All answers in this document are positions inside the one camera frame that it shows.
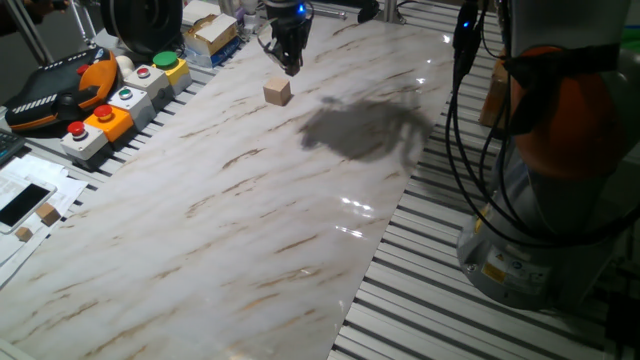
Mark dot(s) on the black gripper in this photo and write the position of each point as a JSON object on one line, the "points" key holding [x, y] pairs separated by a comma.
{"points": [[290, 25]]}

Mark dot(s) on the light wooden cube block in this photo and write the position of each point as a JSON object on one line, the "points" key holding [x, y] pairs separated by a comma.
{"points": [[276, 91]]}

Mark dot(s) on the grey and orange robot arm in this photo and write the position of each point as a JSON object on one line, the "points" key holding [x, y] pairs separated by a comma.
{"points": [[575, 210]]}

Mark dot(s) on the brown wooden block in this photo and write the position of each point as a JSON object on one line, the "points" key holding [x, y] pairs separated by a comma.
{"points": [[495, 95]]}

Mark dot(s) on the flat blue box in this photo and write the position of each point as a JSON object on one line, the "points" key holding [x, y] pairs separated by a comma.
{"points": [[220, 56]]}

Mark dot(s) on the cardboard box white lid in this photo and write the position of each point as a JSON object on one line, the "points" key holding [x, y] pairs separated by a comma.
{"points": [[210, 35]]}

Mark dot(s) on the yellow box green mushroom button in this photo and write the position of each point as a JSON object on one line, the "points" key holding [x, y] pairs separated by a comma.
{"points": [[175, 72]]}

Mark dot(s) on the grey box small red button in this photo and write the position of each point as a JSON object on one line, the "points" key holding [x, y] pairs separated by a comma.
{"points": [[150, 85]]}

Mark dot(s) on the black round spool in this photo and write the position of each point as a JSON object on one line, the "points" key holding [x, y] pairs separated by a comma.
{"points": [[142, 22]]}

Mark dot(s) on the grey box small green button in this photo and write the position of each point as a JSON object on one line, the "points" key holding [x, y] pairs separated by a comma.
{"points": [[132, 105]]}

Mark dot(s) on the orange box red mushroom button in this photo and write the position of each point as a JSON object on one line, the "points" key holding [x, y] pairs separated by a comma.
{"points": [[112, 125]]}

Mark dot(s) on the marble pattern table sheet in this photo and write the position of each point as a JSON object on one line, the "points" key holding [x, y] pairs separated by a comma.
{"points": [[200, 240]]}

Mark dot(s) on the grey box red mushroom button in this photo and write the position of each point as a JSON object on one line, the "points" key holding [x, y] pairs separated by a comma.
{"points": [[85, 145]]}

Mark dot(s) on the black orange teach pendant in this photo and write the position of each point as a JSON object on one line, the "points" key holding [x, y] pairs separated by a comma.
{"points": [[55, 95]]}

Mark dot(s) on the grey metal tripod leg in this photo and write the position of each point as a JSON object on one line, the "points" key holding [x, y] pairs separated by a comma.
{"points": [[27, 30]]}

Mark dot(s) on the white printed paper sheets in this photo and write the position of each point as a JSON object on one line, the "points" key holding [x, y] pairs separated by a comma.
{"points": [[35, 170]]}

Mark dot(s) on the small wooden cube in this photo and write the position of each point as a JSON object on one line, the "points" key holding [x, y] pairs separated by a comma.
{"points": [[48, 215]]}

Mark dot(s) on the black computer keyboard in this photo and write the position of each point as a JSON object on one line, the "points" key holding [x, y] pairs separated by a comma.
{"points": [[9, 145]]}

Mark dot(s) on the white smartphone black screen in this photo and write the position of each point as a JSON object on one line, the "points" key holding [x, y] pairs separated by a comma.
{"points": [[22, 204]]}

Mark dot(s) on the tiny wooden cube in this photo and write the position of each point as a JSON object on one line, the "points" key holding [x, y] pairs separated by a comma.
{"points": [[23, 234]]}

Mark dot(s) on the aluminium profile post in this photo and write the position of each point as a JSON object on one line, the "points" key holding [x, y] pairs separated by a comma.
{"points": [[392, 12]]}

